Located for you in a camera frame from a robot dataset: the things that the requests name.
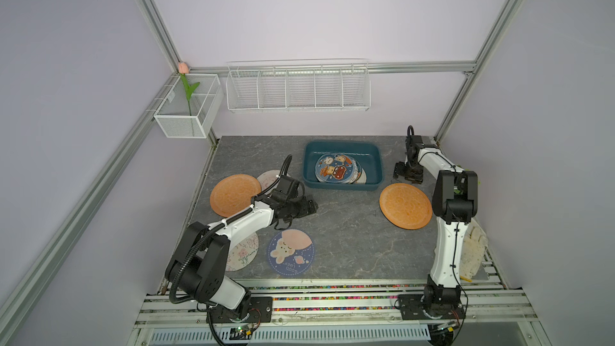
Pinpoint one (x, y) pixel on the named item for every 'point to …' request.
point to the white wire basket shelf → (298, 84)
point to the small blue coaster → (335, 168)
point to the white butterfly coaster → (363, 179)
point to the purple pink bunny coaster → (291, 251)
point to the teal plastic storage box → (366, 154)
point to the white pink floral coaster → (243, 252)
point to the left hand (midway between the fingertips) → (310, 210)
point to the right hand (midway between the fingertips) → (403, 175)
